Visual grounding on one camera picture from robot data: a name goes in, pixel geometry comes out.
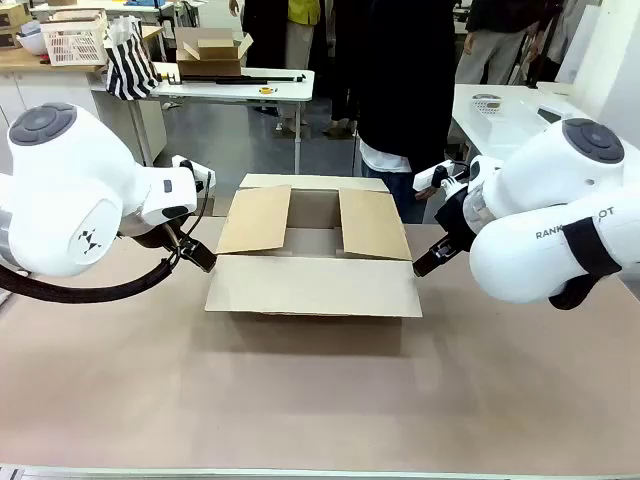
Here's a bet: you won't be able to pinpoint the small open cardboard box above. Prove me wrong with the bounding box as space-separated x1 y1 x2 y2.
174 27 255 79

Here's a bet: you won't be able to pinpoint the person in grey trousers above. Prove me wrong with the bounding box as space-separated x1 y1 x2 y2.
454 0 544 87

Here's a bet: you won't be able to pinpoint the aluminium table edge rail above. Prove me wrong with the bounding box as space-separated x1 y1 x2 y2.
0 466 640 480

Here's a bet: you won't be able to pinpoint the large brown cardboard box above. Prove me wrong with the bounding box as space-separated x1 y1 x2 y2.
203 173 424 357

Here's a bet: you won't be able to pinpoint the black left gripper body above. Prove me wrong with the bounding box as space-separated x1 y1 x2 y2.
118 213 180 251

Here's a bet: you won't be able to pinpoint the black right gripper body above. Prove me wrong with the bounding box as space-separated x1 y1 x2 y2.
433 187 484 249

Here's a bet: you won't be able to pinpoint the white plastic lattice basket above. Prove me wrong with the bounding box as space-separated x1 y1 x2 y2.
39 9 109 67

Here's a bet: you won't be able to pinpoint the person in black trousers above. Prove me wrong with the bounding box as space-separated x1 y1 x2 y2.
319 0 361 139

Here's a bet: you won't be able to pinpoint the black white striped bag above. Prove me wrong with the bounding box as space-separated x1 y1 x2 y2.
103 15 163 102

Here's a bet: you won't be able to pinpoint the white cabinet with wooden top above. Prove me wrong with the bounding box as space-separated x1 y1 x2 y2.
0 47 169 169

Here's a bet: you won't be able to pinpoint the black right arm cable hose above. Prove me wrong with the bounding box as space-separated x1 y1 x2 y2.
548 275 599 312

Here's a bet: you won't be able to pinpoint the stacked brown cardboard boxes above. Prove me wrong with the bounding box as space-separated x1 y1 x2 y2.
0 0 34 51

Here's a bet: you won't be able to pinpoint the small white perforated basket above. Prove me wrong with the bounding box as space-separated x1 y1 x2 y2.
469 93 504 115

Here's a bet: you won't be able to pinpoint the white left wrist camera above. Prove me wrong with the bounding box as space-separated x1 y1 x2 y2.
171 154 217 190

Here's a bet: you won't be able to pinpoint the person in beige trousers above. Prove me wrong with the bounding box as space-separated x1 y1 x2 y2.
273 0 322 137

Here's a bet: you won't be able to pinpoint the long black rod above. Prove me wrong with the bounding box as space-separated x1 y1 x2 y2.
178 73 307 84

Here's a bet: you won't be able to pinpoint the white table with grey leg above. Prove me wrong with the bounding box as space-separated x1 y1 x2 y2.
148 62 317 175

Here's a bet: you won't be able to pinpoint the person in black coat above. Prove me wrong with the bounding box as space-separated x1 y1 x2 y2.
355 0 457 225

